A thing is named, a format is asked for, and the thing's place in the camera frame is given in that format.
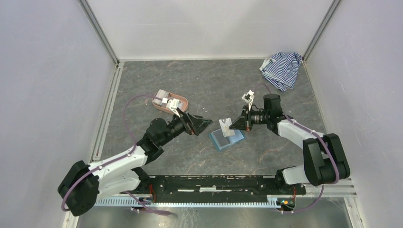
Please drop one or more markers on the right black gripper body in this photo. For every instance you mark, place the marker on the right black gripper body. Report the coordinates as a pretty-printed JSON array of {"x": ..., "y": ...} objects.
[{"x": 251, "y": 118}]

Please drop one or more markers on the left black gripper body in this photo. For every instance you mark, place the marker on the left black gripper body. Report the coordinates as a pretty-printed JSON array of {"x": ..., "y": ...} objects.
[{"x": 188, "y": 127}]

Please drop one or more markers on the white VIP credit card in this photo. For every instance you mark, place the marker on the white VIP credit card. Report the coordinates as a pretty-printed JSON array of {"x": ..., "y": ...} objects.
[{"x": 225, "y": 124}]

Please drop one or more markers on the teal card holder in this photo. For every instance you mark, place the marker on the teal card holder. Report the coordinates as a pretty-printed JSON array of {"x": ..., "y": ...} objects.
[{"x": 221, "y": 142}]

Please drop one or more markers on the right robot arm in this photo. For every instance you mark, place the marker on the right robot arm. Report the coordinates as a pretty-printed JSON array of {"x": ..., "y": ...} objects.
[{"x": 324, "y": 159}]

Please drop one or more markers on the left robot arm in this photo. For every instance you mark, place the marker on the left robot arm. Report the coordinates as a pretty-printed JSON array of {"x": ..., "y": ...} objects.
[{"x": 86, "y": 184}]

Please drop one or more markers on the stack of credit cards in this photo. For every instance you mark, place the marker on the stack of credit cards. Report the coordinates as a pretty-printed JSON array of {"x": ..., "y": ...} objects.
[{"x": 161, "y": 98}]

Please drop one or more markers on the pink oval tray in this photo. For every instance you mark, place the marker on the pink oval tray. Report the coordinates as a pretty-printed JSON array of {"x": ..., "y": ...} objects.
[{"x": 172, "y": 95}]

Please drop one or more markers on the blue striped cloth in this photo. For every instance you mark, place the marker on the blue striped cloth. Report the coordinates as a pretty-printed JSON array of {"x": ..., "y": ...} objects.
[{"x": 281, "y": 69}]

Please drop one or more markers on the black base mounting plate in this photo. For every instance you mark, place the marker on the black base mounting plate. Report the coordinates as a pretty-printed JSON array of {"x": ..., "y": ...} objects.
[{"x": 216, "y": 189}]

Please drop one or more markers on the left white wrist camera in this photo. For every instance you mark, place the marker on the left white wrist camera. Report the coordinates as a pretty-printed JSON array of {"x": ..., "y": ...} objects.
[{"x": 172, "y": 106}]

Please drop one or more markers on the aluminium frame rail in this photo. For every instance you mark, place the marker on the aluminium frame rail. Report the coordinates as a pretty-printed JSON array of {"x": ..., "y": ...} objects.
[{"x": 334, "y": 206}]

